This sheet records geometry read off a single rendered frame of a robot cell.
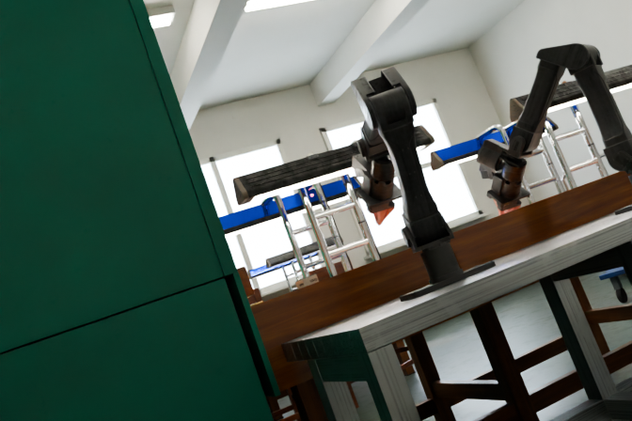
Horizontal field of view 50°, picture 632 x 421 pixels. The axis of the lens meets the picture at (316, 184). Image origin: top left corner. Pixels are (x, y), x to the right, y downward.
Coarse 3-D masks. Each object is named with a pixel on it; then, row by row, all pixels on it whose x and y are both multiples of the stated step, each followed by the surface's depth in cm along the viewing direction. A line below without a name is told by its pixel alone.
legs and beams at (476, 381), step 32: (576, 288) 306; (480, 320) 224; (608, 320) 292; (416, 352) 274; (512, 352) 223; (544, 352) 293; (608, 352) 239; (448, 384) 259; (480, 384) 238; (512, 384) 220; (544, 384) 228; (576, 384) 229; (320, 416) 141; (448, 416) 270; (512, 416) 218
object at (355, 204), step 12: (312, 156) 190; (348, 180) 210; (300, 192) 204; (348, 192) 209; (348, 204) 208; (312, 216) 203; (324, 216) 205; (360, 216) 208; (312, 228) 203; (360, 228) 208; (360, 240) 207; (372, 240) 208; (324, 252) 201; (336, 252) 203; (372, 252) 206
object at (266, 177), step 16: (416, 128) 204; (416, 144) 199; (432, 144) 203; (304, 160) 190; (320, 160) 190; (336, 160) 191; (352, 160) 191; (240, 176) 183; (256, 176) 183; (272, 176) 184; (288, 176) 184; (304, 176) 185; (320, 176) 187; (240, 192) 180; (256, 192) 180
